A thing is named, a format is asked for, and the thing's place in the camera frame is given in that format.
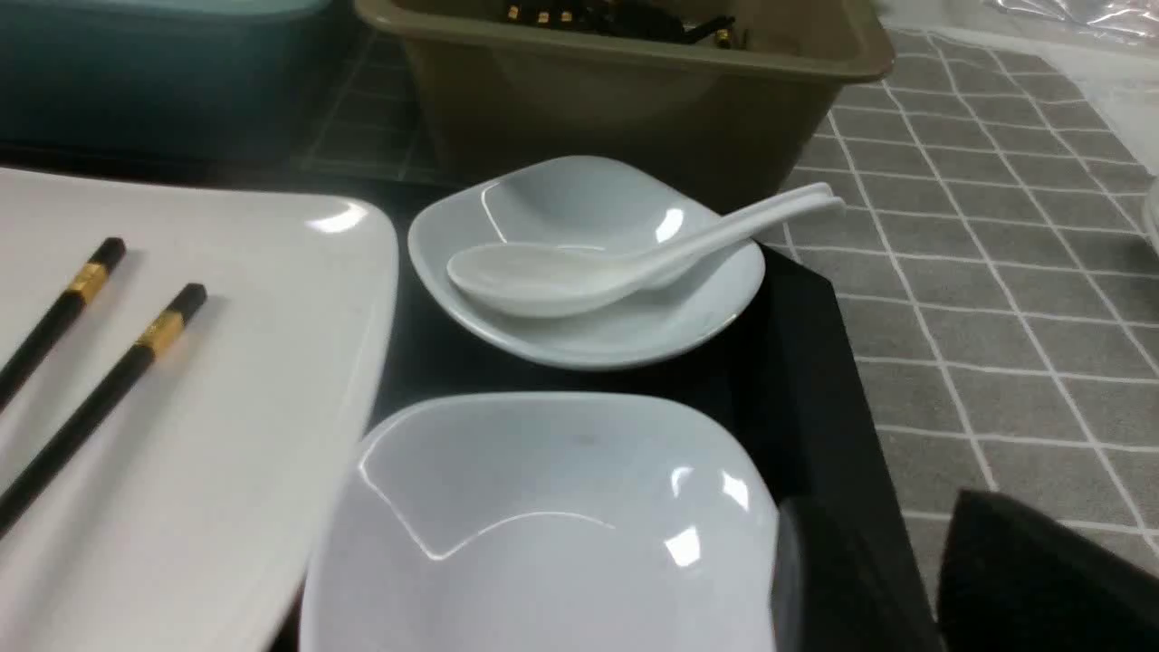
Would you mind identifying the black plastic serving tray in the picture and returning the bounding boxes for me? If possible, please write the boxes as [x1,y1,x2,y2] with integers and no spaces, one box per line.
[272,177,947,652]

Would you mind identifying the black chopstick gold band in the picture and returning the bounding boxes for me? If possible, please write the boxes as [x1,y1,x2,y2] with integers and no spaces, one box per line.
[1,283,207,537]
[1,239,127,409]

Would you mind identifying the small white dish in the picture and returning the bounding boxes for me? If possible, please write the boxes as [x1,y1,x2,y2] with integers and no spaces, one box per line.
[299,391,778,651]
[408,156,766,369]

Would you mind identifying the large white square plate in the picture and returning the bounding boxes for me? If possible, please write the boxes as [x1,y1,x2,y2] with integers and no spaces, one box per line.
[1,168,400,651]

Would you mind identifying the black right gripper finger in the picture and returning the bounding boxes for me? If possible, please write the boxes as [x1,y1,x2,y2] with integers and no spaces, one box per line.
[938,490,1158,651]

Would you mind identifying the brown plastic bin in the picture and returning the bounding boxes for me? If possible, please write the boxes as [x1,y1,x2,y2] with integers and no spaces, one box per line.
[353,1,896,212]

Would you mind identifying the grey checked tablecloth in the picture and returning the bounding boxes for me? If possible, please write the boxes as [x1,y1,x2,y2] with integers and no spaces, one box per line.
[299,27,1159,617]

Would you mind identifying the teal plastic bin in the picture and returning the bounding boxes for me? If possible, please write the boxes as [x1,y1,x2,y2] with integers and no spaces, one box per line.
[1,1,359,162]

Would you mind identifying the white ceramic soup spoon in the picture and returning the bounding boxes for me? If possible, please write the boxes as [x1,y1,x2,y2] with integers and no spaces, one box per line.
[446,183,846,318]

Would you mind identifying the black chopsticks pile in bin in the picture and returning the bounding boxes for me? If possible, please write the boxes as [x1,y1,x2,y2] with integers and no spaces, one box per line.
[498,1,736,49]

